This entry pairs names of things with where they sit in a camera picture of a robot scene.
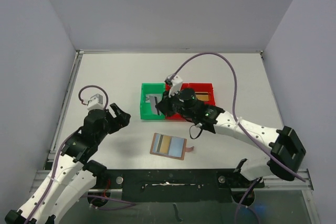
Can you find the red plastic bin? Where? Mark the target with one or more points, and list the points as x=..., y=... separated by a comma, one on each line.
x=176, y=117
x=204, y=87

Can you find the red plastic middle bin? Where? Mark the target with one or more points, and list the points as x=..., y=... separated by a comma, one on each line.
x=176, y=117

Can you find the green plastic bin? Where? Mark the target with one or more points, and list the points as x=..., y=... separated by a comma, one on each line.
x=145, y=108

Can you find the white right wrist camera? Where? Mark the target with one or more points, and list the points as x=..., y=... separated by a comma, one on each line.
x=175, y=83

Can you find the aluminium left rail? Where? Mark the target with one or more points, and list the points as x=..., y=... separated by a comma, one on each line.
x=64, y=107

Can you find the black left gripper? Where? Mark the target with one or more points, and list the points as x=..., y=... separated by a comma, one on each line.
x=122, y=120

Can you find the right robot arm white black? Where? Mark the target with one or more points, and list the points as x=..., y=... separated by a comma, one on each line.
x=283, y=147

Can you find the red plastic right bin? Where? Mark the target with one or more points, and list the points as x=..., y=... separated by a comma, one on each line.
x=204, y=87

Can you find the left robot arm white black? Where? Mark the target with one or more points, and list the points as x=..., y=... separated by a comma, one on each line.
x=73, y=171

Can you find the brown leather card holder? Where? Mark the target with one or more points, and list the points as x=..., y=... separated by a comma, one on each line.
x=177, y=150

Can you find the silver grey card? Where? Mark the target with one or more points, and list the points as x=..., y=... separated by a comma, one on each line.
x=148, y=97

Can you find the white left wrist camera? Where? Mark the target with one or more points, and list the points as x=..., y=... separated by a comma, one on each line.
x=95, y=102

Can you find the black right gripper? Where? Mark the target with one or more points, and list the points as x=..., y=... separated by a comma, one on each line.
x=166, y=104

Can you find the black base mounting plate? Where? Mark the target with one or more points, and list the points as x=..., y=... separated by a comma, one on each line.
x=172, y=185

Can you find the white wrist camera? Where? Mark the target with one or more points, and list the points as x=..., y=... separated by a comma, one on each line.
x=95, y=102
x=175, y=83

